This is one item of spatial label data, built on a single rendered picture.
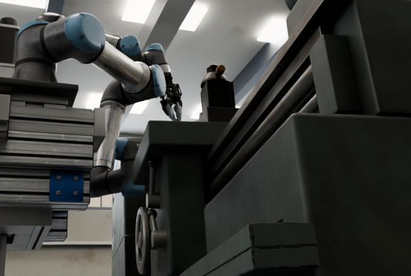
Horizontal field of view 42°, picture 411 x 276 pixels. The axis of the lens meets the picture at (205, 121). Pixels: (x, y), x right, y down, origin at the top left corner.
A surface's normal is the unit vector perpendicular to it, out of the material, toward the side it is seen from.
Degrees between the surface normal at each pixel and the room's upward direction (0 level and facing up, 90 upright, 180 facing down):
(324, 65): 90
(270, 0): 180
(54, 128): 90
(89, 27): 91
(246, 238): 90
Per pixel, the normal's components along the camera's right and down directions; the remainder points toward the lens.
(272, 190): -0.97, -0.03
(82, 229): 0.37, -0.39
